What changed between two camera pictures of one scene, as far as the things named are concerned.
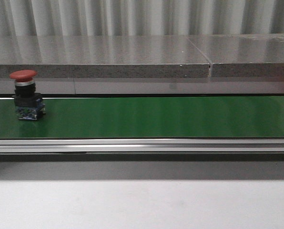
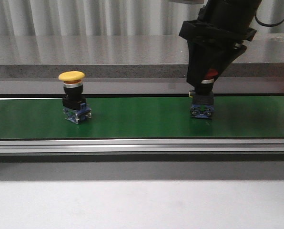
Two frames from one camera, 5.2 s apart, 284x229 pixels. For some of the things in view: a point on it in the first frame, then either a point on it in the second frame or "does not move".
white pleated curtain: x=140 y=17 does not move
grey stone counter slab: x=97 y=56 does not move
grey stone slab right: x=248 y=55 does not move
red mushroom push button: x=29 y=105 to x=209 y=78
